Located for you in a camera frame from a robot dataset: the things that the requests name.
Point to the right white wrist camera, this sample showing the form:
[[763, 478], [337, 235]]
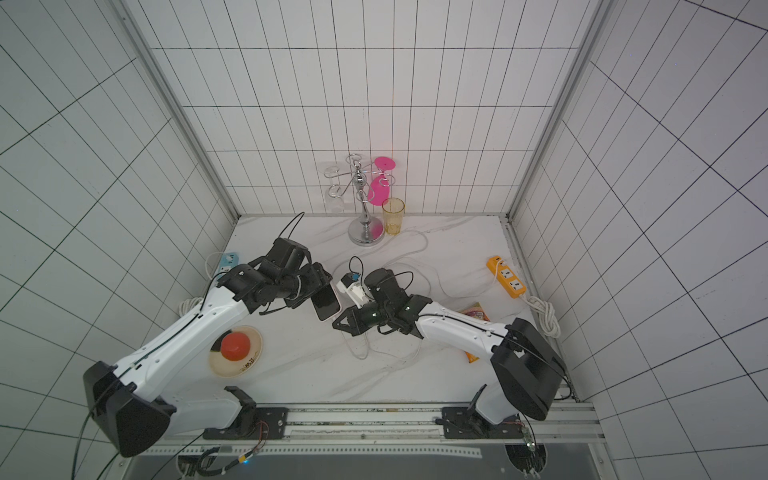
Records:
[[352, 287]]

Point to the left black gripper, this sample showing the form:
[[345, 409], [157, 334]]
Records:
[[316, 279]]

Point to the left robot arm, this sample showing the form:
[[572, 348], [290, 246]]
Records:
[[130, 400]]

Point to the clear hanging wine glass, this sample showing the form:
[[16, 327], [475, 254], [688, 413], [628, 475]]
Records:
[[335, 191]]

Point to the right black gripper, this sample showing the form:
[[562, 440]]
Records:
[[366, 318]]

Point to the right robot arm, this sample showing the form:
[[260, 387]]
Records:
[[528, 370]]

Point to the chrome glass rack stand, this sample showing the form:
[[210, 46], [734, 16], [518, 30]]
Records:
[[367, 229]]

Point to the teal power strip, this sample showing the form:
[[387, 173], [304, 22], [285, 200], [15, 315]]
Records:
[[228, 261]]

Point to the orange power strip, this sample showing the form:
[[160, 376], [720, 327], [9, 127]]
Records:
[[506, 277]]

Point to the aluminium mounting rail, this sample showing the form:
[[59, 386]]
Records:
[[423, 428]]

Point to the black smartphone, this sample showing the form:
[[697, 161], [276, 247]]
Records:
[[325, 302]]

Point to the pink hanging wine glass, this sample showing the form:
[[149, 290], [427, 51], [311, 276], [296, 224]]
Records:
[[381, 181]]

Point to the yellow plastic cup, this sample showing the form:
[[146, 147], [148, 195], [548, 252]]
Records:
[[393, 212]]

